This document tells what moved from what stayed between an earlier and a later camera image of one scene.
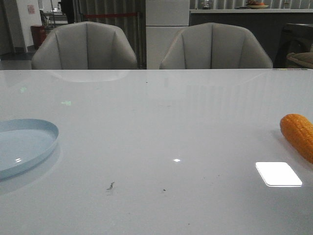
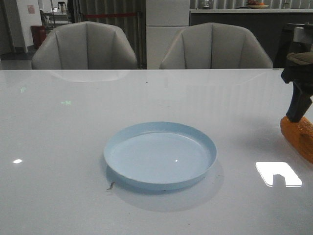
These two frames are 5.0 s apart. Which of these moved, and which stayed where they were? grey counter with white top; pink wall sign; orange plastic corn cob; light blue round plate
Moved: light blue round plate
Stayed: grey counter with white top; pink wall sign; orange plastic corn cob
